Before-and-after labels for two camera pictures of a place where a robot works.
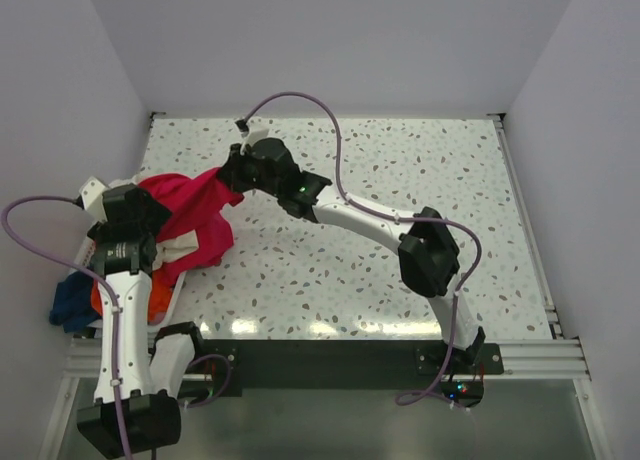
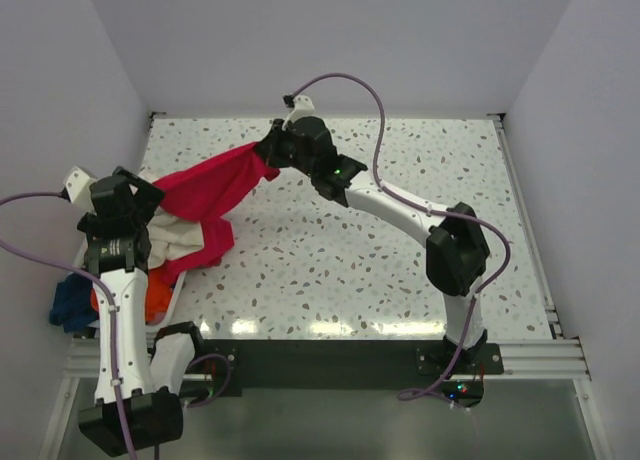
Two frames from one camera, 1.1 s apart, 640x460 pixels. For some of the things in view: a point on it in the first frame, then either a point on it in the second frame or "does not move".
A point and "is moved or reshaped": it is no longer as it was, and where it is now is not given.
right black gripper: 232,170 to 273,146
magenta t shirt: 195,206 is moved or reshaped
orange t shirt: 162,285 does not move
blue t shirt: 73,308 does not move
